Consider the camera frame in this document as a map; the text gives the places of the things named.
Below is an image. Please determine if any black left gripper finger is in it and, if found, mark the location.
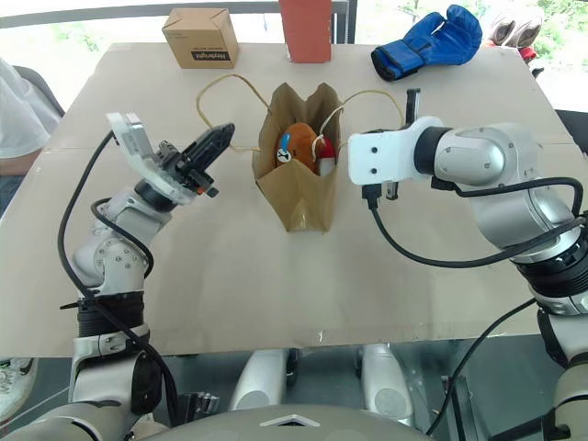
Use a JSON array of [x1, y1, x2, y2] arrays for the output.
[[182, 136, 231, 175], [196, 122, 237, 151]]

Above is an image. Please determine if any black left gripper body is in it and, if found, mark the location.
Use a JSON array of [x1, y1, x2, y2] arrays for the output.
[[158, 141, 220, 199]]

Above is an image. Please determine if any red white plush toy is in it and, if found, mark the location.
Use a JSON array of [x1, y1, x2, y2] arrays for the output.
[[316, 139, 339, 178]]

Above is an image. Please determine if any orange plush toy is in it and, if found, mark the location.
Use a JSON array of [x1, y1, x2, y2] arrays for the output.
[[275, 121, 321, 174]]

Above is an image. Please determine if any brown paper bag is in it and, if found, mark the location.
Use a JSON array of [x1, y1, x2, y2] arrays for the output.
[[197, 73, 408, 236]]

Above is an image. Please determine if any blue boxing glove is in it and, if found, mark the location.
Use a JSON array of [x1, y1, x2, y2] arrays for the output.
[[370, 4, 483, 84]]

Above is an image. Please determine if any small cardboard box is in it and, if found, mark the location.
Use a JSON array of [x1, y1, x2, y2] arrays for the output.
[[161, 6, 239, 71]]

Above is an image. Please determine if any cardboard table cover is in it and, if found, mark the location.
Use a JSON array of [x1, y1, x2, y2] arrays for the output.
[[0, 41, 588, 358]]

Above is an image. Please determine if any tall red box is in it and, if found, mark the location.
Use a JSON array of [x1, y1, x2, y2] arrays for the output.
[[278, 0, 333, 64]]

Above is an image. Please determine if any black chair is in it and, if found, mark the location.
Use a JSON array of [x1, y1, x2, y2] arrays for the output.
[[12, 64, 66, 130]]

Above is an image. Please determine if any person in white shirt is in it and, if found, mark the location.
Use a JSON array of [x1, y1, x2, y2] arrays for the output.
[[0, 56, 51, 218]]

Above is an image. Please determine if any silver right robot leg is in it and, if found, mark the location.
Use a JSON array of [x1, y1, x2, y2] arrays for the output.
[[359, 343, 412, 427]]

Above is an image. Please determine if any silver robot leg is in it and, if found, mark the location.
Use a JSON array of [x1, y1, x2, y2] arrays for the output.
[[227, 349, 289, 413], [359, 343, 412, 427]]

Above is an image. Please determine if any silver left robot leg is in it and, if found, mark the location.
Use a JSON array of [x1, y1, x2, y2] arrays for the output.
[[227, 349, 289, 413]]

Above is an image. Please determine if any grey robot torso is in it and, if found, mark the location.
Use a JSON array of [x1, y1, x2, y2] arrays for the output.
[[151, 401, 431, 441]]

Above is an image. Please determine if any white sneaker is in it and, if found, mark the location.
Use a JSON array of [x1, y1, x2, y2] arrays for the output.
[[0, 356, 39, 411]]

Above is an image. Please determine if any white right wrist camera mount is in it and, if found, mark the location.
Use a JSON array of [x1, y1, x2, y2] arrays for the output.
[[346, 116, 446, 187]]

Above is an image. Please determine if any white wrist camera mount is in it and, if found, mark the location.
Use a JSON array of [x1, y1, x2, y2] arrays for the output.
[[105, 111, 206, 206], [346, 116, 446, 187]]

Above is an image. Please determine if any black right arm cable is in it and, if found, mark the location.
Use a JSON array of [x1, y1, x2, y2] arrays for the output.
[[361, 176, 588, 435]]

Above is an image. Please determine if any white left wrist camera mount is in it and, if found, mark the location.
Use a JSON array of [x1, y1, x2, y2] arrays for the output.
[[105, 111, 206, 206]]

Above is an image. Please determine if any black window post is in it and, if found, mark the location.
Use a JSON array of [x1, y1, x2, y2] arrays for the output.
[[330, 0, 358, 46]]

